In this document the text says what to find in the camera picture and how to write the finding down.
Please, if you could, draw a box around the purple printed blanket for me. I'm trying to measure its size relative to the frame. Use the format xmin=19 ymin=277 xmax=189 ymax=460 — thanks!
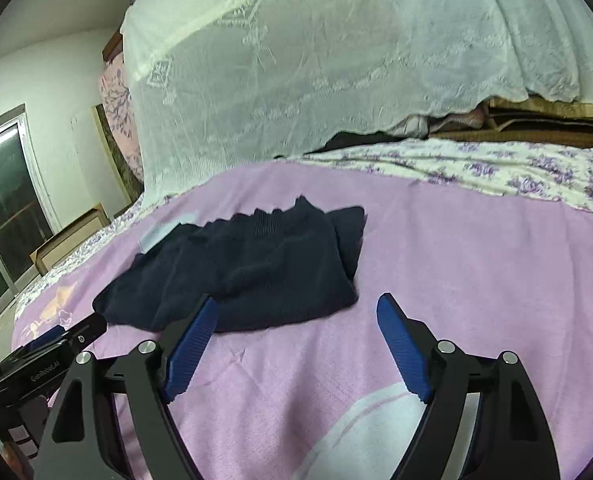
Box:
xmin=11 ymin=157 xmax=593 ymax=480

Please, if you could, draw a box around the sliding glass window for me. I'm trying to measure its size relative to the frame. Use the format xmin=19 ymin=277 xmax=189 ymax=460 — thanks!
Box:
xmin=0 ymin=105 xmax=60 ymax=311

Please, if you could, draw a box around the white lace cover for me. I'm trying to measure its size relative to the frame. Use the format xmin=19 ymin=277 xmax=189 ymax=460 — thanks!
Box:
xmin=120 ymin=0 xmax=593 ymax=211

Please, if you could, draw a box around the wooden picture frame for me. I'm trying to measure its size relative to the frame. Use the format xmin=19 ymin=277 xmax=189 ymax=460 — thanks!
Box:
xmin=30 ymin=203 xmax=110 ymax=277

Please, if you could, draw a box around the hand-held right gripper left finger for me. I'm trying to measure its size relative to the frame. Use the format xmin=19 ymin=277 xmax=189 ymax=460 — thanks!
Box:
xmin=33 ymin=294 xmax=220 ymax=480

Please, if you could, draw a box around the navy knit cardigan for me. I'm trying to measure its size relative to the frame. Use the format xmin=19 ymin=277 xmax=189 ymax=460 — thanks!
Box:
xmin=92 ymin=196 xmax=367 ymax=335

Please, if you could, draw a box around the pink floral cloth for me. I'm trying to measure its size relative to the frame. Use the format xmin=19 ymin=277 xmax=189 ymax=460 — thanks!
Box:
xmin=99 ymin=52 xmax=144 ymax=183

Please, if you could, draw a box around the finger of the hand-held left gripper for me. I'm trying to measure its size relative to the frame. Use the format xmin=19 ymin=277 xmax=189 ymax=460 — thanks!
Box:
xmin=24 ymin=324 xmax=67 ymax=352
xmin=59 ymin=312 xmax=110 ymax=355

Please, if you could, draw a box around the brown striped blanket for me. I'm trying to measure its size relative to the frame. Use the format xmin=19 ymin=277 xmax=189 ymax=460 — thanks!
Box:
xmin=426 ymin=96 xmax=593 ymax=150

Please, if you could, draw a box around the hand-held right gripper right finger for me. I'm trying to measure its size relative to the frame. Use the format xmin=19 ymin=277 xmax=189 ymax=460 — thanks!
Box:
xmin=376 ymin=292 xmax=562 ymax=480

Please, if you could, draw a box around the floral bed sheet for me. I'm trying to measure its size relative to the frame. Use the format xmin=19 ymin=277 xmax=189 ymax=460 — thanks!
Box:
xmin=14 ymin=137 xmax=593 ymax=321

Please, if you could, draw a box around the white pink cloth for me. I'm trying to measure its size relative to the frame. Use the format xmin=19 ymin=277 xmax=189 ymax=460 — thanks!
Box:
xmin=395 ymin=105 xmax=488 ymax=139

